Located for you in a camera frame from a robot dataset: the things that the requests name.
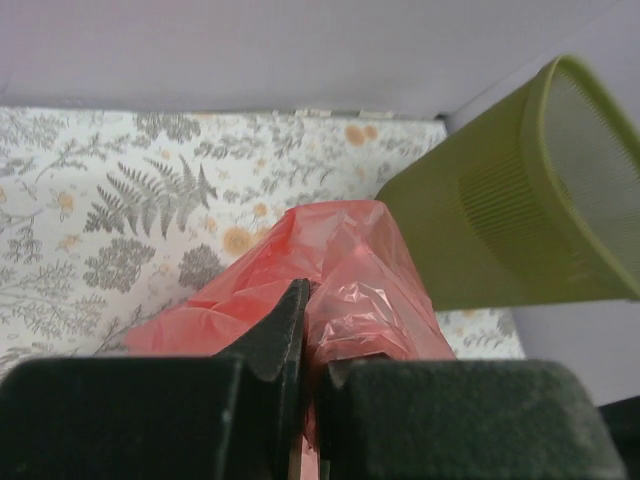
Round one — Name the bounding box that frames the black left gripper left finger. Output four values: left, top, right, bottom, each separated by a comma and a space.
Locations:
1, 279, 310, 479

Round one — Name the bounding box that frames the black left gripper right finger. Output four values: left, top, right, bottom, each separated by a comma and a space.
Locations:
316, 358, 625, 479

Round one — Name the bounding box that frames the red torn trash bag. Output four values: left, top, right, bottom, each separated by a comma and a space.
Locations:
122, 198, 457, 480

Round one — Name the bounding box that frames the green plastic trash bin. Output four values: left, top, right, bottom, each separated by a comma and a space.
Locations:
378, 55, 639, 311

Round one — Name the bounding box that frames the floral patterned table mat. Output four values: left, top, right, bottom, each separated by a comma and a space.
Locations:
1, 107, 524, 371

